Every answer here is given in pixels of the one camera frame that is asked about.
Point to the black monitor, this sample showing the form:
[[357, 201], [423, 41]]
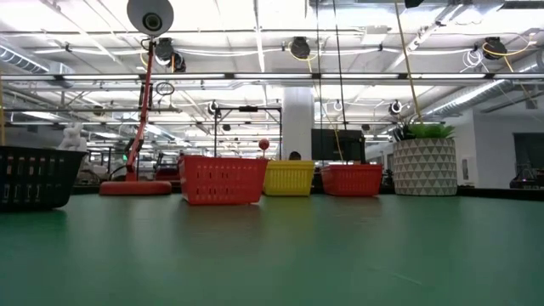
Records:
[[353, 144]]

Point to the red ball on stick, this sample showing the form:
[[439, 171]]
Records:
[[264, 144]]

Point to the white pillar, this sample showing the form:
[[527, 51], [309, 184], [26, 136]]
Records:
[[298, 123]]

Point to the silver ventilation duct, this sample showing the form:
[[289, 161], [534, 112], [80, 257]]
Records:
[[25, 61], [467, 95]]

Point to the green table mat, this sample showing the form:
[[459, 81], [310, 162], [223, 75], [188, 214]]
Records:
[[272, 255]]

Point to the white figure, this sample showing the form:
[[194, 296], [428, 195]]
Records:
[[72, 138]]

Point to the black metal frame rig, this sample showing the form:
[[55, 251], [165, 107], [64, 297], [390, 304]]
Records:
[[248, 109]]

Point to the green succulent plant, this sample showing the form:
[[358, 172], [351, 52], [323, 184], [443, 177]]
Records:
[[431, 130]]

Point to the black aluminium table frame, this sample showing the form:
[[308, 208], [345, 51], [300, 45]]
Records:
[[489, 193]]

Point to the black slotted plastic basket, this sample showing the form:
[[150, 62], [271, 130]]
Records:
[[38, 150]]

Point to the long ceiling light bar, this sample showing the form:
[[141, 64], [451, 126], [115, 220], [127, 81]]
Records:
[[272, 76]]

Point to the small black ceiling reel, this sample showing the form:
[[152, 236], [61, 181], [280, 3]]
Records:
[[395, 107], [212, 107]]

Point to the red slotted plastic basket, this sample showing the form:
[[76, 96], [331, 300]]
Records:
[[223, 200], [352, 189]]

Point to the white patterned plant pot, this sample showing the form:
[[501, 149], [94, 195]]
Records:
[[425, 170]]

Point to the black machine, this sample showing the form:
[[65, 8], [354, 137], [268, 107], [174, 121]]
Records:
[[527, 180]]

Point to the person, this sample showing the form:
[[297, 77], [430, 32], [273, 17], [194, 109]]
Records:
[[294, 155]]

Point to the dark wall screen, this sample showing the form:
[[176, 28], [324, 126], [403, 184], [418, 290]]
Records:
[[529, 153]]

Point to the red desk lamp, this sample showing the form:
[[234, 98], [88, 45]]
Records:
[[136, 188]]

